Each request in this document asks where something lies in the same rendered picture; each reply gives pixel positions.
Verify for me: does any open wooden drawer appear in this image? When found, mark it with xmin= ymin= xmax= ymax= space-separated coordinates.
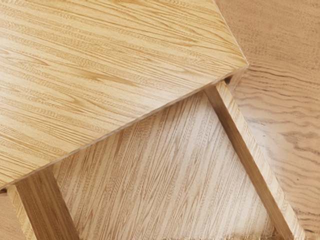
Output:
xmin=6 ymin=80 xmax=307 ymax=240

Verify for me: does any light wooden cabinet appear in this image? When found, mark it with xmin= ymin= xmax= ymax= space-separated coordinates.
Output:
xmin=0 ymin=0 xmax=250 ymax=194

